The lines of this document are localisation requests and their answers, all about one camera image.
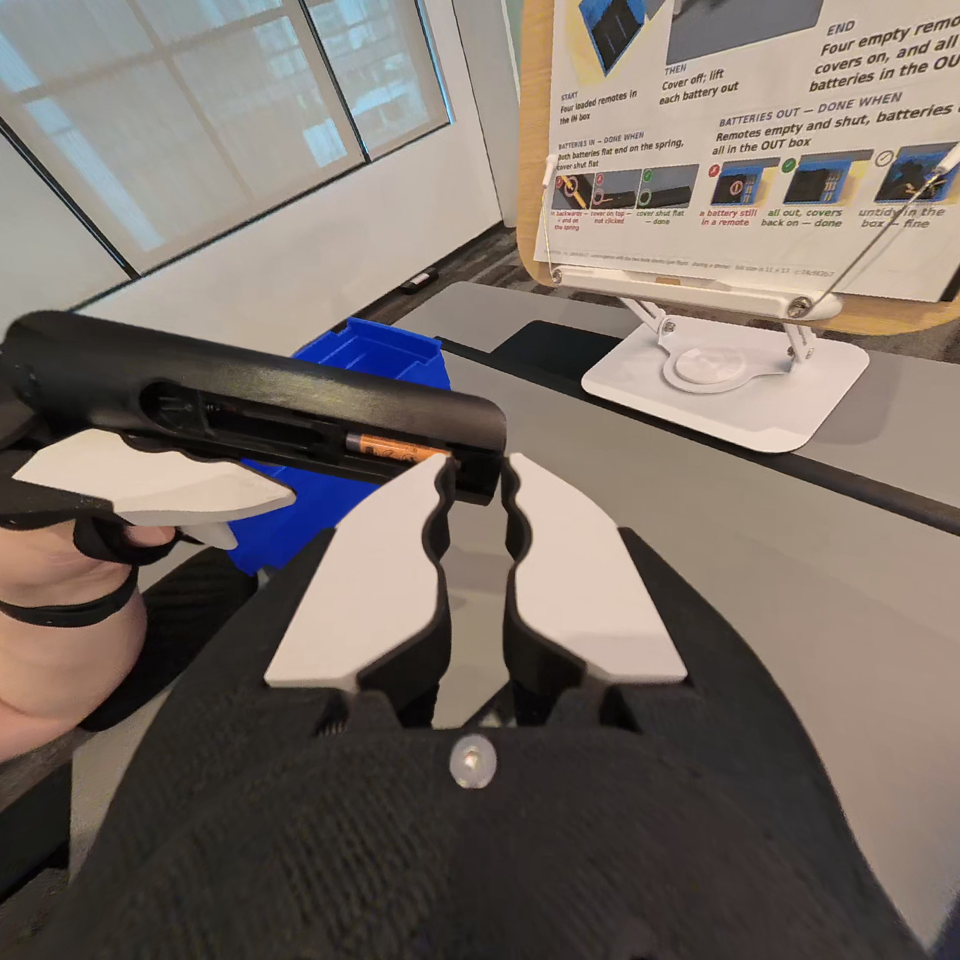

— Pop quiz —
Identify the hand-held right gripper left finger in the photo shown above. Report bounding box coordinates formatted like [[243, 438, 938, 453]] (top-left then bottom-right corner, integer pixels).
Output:
[[264, 453, 456, 708]]

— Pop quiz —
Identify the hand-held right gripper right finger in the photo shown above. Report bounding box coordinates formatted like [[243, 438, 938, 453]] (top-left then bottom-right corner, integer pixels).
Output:
[[501, 453, 690, 703]]

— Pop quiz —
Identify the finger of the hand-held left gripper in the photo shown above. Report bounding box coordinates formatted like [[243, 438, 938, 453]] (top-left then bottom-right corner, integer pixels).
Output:
[[11, 429, 297, 555]]

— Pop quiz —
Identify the black remote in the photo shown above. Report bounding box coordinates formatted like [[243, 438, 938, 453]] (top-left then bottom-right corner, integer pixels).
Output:
[[0, 309, 510, 505]]

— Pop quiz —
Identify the orange AAA battery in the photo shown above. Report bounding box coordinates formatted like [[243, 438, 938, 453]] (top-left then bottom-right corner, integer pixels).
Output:
[[344, 429, 454, 465]]

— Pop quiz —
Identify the person's left hand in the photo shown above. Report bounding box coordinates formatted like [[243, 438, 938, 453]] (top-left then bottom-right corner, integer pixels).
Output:
[[0, 519, 181, 760]]

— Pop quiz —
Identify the black wristband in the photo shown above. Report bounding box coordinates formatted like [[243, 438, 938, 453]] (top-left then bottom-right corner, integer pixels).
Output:
[[0, 576, 145, 630]]

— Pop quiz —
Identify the black textured cushion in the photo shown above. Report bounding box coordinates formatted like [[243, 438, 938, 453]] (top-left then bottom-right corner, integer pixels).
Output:
[[78, 548, 259, 736]]

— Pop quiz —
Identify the blue plastic bin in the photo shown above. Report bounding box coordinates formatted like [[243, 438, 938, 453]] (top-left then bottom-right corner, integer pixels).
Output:
[[225, 315, 453, 580]]

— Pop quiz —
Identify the black mat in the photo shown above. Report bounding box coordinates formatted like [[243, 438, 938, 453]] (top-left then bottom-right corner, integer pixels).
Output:
[[489, 318, 625, 385]]

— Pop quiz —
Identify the white stand base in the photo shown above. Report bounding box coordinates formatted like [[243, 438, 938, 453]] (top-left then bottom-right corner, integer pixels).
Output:
[[581, 291, 873, 456]]

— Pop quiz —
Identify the instruction sheet on stand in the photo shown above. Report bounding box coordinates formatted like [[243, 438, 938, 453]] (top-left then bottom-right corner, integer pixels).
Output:
[[513, 0, 960, 340]]

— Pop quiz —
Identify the metal wire page holder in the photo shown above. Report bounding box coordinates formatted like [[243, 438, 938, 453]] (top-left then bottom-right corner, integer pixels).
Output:
[[786, 143, 960, 321]]

